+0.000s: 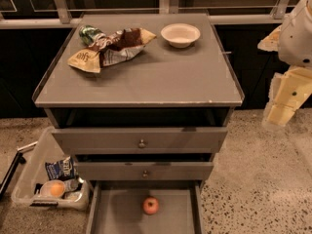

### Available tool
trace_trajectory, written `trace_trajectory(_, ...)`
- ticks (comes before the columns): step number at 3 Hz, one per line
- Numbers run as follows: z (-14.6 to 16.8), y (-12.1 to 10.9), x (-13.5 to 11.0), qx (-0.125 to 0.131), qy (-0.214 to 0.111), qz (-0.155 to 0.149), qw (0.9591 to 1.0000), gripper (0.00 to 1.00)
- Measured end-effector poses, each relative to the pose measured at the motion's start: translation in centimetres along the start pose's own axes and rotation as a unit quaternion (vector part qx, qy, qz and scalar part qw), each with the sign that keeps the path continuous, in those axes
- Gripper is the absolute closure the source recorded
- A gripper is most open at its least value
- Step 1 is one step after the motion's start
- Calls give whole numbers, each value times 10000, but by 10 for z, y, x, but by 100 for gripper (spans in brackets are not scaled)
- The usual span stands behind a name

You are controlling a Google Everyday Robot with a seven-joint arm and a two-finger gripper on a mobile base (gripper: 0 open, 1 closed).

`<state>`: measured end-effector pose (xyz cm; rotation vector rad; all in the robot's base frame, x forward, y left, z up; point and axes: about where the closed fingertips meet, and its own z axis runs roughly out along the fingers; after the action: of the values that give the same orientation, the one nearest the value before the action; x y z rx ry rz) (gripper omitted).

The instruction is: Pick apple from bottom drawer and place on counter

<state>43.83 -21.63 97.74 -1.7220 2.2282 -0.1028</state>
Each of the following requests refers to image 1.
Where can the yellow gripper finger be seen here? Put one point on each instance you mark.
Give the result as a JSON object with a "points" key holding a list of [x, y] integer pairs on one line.
{"points": [[276, 115], [270, 43]]}

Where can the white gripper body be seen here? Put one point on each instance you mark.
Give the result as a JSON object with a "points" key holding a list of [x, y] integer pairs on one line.
{"points": [[296, 39]]}

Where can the red apple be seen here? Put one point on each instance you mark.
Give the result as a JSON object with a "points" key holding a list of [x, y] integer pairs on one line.
{"points": [[150, 205]]}

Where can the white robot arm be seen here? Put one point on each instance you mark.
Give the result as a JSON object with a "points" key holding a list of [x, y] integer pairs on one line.
{"points": [[292, 40]]}

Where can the grey drawer cabinet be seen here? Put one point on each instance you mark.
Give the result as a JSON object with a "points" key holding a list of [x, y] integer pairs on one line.
{"points": [[160, 76]]}

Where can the bottom grey drawer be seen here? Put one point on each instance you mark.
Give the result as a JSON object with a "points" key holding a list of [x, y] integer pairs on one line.
{"points": [[117, 208]]}

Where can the grey drawer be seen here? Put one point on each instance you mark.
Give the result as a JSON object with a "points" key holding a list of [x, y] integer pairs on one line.
{"points": [[117, 208], [83, 141], [146, 169]]}

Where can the middle grey drawer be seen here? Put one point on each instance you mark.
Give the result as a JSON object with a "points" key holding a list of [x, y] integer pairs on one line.
{"points": [[146, 169]]}

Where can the top grey drawer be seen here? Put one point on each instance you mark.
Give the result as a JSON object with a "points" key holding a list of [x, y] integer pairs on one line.
{"points": [[83, 141]]}

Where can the white paper bowl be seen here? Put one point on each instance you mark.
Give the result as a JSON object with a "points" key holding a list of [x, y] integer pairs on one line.
{"points": [[180, 35]]}

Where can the brown chip bag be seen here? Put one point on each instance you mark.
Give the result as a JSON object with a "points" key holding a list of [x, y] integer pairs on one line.
{"points": [[122, 45]]}

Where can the green soda can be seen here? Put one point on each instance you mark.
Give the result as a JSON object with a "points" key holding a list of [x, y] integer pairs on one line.
{"points": [[89, 34]]}

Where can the blue snack bag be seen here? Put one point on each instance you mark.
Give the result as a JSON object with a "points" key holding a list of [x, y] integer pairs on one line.
{"points": [[62, 169]]}

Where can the cup with orange content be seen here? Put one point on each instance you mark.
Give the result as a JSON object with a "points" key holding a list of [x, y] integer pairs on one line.
{"points": [[53, 188]]}

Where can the clear plastic bin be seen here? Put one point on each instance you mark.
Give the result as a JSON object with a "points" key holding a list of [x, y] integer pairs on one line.
{"points": [[27, 189]]}

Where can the metal railing frame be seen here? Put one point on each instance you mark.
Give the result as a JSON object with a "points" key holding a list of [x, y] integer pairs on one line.
{"points": [[66, 13]]}

